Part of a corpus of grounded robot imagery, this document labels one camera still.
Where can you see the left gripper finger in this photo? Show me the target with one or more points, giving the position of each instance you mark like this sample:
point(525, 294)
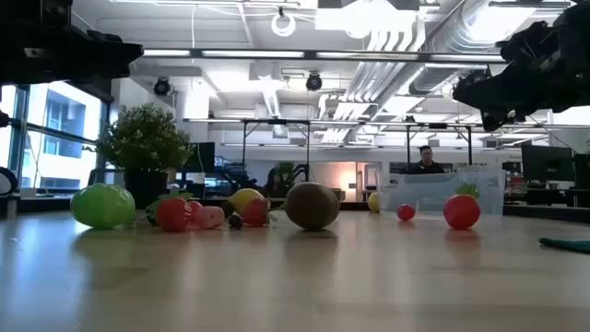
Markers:
point(117, 64)
point(113, 46)

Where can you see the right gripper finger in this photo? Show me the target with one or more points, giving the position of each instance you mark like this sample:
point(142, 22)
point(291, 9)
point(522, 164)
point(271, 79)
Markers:
point(481, 90)
point(498, 119)

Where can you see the clear plastic tupperware container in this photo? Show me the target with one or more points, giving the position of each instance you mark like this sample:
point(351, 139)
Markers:
point(428, 191)

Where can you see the small red toy tomato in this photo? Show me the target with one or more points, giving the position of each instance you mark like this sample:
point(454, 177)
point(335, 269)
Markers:
point(406, 212)
point(195, 209)

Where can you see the green toy lime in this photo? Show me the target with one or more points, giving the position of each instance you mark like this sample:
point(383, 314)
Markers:
point(102, 206)

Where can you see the dark maroon toy blackberry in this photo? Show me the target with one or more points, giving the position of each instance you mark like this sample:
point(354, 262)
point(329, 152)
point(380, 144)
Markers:
point(225, 208)

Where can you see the small dark toy blueberry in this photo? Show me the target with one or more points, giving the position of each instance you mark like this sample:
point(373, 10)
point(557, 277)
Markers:
point(235, 221)

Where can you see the brown toy kiwi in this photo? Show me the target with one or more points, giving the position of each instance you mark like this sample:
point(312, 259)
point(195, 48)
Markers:
point(312, 206)

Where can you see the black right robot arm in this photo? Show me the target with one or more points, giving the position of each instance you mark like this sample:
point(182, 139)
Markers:
point(576, 27)

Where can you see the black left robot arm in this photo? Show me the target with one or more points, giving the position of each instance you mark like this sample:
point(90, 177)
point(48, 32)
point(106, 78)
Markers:
point(32, 11)

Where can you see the black ceiling spotlight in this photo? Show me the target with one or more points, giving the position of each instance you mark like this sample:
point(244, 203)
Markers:
point(161, 86)
point(314, 82)

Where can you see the large dark monitor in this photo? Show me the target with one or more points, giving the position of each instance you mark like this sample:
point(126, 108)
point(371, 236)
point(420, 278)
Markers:
point(547, 163)

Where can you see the potted green plant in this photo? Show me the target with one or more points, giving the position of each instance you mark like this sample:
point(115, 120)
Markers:
point(143, 138)

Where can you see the overhead light bar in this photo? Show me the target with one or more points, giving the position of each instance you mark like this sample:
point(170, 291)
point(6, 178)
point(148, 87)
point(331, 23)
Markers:
point(196, 53)

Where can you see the person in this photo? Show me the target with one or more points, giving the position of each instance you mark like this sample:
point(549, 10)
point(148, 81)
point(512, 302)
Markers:
point(426, 166)

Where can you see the small dark monitor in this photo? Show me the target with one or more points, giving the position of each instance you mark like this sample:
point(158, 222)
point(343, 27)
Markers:
point(203, 157)

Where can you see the dark green cloth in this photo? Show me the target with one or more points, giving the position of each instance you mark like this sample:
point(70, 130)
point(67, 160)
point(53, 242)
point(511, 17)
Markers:
point(569, 245)

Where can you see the black round toy berry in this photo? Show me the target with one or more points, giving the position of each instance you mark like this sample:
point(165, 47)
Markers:
point(151, 216)

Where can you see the salmon pink toy piece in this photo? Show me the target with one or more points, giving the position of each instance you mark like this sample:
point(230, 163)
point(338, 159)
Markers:
point(211, 217)

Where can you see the background green plant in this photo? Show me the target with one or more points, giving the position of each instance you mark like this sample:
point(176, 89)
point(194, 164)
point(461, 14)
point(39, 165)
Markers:
point(285, 170)

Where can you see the black metal stand frame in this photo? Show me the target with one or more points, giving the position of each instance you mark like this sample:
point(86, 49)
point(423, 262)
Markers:
point(276, 122)
point(438, 125)

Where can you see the black aluminium table frame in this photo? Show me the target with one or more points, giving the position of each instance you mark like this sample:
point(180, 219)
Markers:
point(544, 212)

